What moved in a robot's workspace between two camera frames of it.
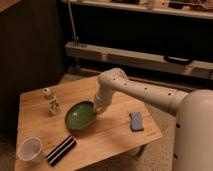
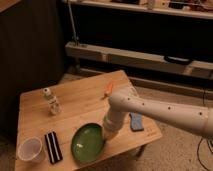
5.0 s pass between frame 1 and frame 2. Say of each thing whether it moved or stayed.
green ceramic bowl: moved
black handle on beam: stayed
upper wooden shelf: stayed
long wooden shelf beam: stayed
